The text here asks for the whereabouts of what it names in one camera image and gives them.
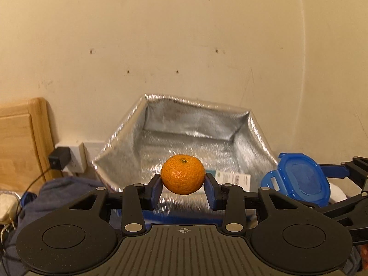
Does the silver insulated foil bag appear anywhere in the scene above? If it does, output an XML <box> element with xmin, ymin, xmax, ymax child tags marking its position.
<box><xmin>92</xmin><ymin>93</ymin><xmax>278</xmax><ymax>228</ymax></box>

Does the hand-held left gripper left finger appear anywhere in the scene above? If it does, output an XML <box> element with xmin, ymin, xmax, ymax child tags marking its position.
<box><xmin>67</xmin><ymin>174</ymin><xmax>164</xmax><ymax>236</ymax></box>

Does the white wall socket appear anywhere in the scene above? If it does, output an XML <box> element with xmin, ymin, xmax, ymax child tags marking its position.
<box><xmin>56</xmin><ymin>141</ymin><xmax>104</xmax><ymax>175</ymax></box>

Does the grey-blue blanket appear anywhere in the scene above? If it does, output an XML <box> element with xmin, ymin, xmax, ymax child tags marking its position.
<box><xmin>4</xmin><ymin>177</ymin><xmax>117</xmax><ymax>276</ymax></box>

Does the blue plastic container lid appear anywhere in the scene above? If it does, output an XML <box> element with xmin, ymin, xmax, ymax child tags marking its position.
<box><xmin>261</xmin><ymin>153</ymin><xmax>331</xmax><ymax>207</ymax></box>

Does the wooden headboard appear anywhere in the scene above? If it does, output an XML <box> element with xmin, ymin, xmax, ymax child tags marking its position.
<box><xmin>0</xmin><ymin>98</ymin><xmax>56</xmax><ymax>193</ymax></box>

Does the flat white foam piece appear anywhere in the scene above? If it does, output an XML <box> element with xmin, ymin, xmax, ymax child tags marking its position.
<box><xmin>328</xmin><ymin>182</ymin><xmax>349</xmax><ymax>205</ymax></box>

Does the black adapter cable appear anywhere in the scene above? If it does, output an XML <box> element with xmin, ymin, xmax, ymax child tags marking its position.
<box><xmin>17</xmin><ymin>165</ymin><xmax>53</xmax><ymax>216</ymax></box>

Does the cream foil pouch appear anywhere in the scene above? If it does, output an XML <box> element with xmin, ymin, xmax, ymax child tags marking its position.
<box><xmin>0</xmin><ymin>191</ymin><xmax>21</xmax><ymax>224</ymax></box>

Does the black power adapter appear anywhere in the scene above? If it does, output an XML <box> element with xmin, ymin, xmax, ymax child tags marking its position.
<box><xmin>48</xmin><ymin>147</ymin><xmax>71</xmax><ymax>170</ymax></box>

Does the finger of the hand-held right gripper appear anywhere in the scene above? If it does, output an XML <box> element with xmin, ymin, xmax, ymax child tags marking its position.
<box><xmin>312</xmin><ymin>191</ymin><xmax>368</xmax><ymax>238</ymax></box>
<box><xmin>316</xmin><ymin>156</ymin><xmax>368</xmax><ymax>191</ymax></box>

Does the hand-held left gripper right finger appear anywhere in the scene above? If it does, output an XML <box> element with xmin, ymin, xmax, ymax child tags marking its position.
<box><xmin>204</xmin><ymin>173</ymin><xmax>306</xmax><ymax>236</ymax></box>

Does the orange tangerine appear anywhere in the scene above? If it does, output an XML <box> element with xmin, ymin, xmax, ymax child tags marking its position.
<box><xmin>161</xmin><ymin>155</ymin><xmax>206</xmax><ymax>195</ymax></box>

